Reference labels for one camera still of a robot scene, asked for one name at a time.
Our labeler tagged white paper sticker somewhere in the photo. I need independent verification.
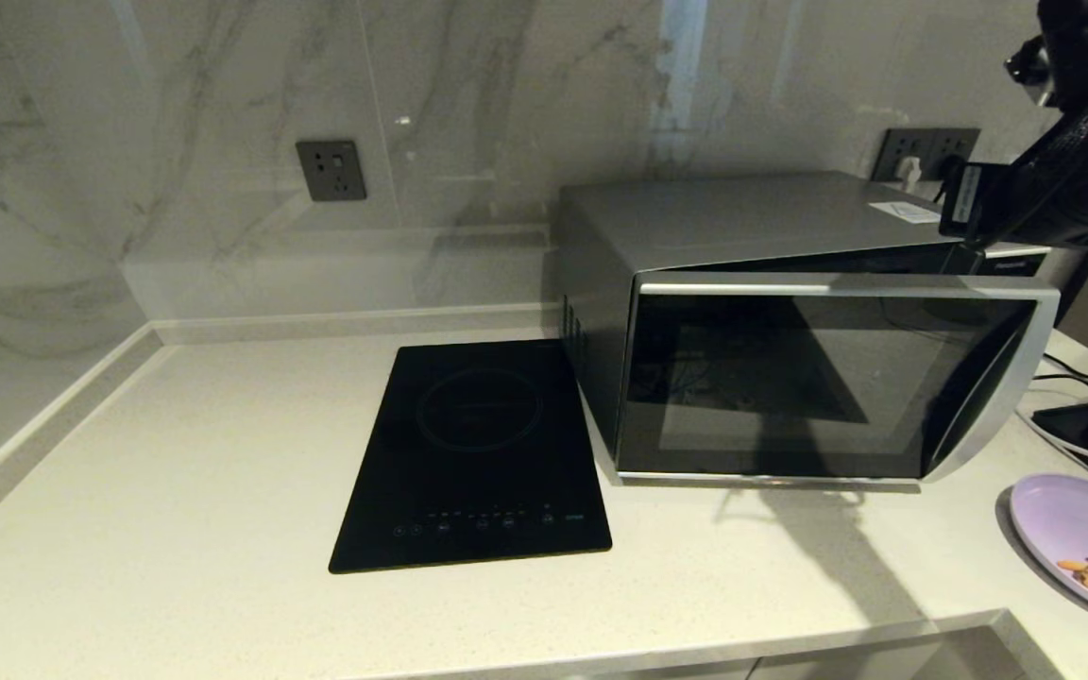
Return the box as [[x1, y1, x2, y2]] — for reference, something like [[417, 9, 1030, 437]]
[[867, 201, 944, 225]]

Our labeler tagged purple plate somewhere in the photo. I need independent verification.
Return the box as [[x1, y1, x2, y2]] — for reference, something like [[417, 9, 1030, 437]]
[[1010, 474, 1088, 626]]

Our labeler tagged grey single wall socket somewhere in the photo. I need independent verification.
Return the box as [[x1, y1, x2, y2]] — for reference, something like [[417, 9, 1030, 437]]
[[296, 141, 367, 203]]

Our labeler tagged silver microwave oven body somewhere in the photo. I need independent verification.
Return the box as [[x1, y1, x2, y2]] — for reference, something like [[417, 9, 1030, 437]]
[[555, 172, 1088, 478]]

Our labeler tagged grey double wall socket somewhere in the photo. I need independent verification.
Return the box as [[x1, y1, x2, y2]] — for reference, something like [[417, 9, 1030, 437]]
[[870, 127, 981, 183]]

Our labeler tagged black induction cooktop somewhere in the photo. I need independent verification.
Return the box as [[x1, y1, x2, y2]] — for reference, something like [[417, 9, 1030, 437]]
[[329, 340, 613, 574]]

